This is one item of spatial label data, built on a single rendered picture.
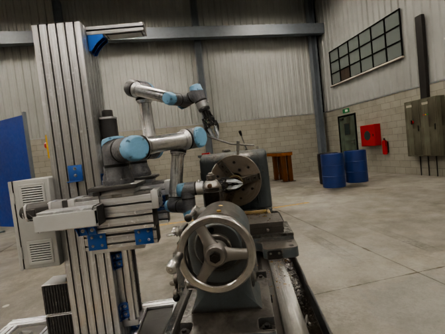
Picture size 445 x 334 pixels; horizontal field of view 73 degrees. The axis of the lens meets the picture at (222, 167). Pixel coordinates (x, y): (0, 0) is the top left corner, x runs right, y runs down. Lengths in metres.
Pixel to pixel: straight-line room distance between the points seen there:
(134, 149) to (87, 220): 0.37
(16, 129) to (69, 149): 4.94
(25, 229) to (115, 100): 10.52
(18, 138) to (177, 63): 7.34
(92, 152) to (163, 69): 10.76
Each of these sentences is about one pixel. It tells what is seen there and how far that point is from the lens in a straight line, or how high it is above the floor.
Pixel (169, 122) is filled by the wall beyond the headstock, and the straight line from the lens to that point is 12.02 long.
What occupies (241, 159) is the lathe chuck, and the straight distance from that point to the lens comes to 1.82.
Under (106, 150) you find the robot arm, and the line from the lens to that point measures 1.54.
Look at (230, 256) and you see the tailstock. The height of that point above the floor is 1.08.
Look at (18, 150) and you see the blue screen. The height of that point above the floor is 1.68.
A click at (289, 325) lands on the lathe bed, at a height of 0.87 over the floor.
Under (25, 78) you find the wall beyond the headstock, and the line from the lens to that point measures 13.13.
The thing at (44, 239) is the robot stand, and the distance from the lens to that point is 1.87.
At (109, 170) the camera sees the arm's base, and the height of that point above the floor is 1.23.
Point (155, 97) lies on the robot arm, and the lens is 1.91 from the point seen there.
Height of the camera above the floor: 1.27
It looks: 3 degrees down
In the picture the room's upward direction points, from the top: 6 degrees counter-clockwise
